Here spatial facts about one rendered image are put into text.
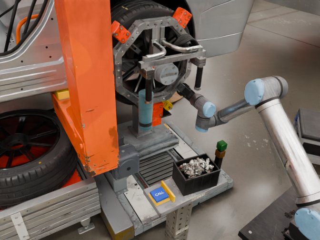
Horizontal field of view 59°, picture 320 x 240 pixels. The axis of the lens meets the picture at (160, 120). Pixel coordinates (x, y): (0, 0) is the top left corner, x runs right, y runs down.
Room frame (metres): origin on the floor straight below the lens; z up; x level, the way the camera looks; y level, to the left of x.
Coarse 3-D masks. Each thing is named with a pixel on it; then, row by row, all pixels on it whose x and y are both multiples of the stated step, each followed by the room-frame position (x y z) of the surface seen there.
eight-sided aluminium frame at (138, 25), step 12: (132, 24) 1.57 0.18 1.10; (144, 24) 1.54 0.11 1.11; (156, 24) 1.59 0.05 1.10; (168, 24) 1.63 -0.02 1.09; (132, 36) 1.51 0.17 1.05; (120, 48) 1.47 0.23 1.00; (120, 60) 1.46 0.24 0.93; (120, 72) 1.46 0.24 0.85; (180, 72) 1.75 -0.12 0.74; (120, 84) 1.46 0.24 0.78; (132, 96) 1.50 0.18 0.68; (156, 96) 1.62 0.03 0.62; (168, 96) 1.64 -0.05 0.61
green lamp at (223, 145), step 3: (219, 141) 1.12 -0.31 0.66; (222, 141) 1.13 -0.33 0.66; (219, 144) 1.11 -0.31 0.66; (222, 144) 1.10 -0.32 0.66; (225, 144) 1.11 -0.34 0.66; (216, 147) 1.12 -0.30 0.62; (219, 147) 1.10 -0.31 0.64; (222, 147) 1.09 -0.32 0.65; (225, 147) 1.11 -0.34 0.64; (222, 150) 1.10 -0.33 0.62
